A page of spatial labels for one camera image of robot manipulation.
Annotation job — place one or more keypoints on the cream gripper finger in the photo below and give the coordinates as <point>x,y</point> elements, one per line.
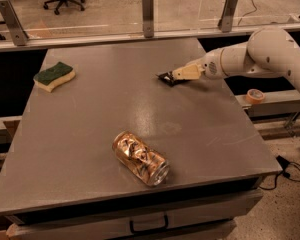
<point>189,72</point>

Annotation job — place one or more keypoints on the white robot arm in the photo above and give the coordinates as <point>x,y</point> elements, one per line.
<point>269,52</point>

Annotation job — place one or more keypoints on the green and yellow sponge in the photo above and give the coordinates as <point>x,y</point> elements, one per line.
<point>55,76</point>

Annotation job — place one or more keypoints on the orange tape roll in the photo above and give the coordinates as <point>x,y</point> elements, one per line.
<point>255,96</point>

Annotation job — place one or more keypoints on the crushed gold soda can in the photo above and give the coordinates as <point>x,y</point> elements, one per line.
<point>144,162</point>

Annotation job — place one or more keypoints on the grey table drawer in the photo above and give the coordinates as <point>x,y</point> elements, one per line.
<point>206,218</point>

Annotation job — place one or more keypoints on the right metal glass bracket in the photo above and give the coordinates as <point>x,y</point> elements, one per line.
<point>226,20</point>

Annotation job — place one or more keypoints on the metal glass bracket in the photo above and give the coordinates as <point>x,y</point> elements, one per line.
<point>148,18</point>
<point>226,20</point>
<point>17,33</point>

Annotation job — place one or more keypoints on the middle metal glass bracket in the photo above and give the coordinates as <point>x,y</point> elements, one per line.
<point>148,18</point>

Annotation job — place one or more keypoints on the black drawer handle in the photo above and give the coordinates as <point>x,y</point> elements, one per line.
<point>148,224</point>

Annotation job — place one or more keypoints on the left metal glass bracket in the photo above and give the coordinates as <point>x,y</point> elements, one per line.
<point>17,33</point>

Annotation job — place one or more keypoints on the metal window rail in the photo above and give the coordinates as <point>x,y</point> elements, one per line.
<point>39,44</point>

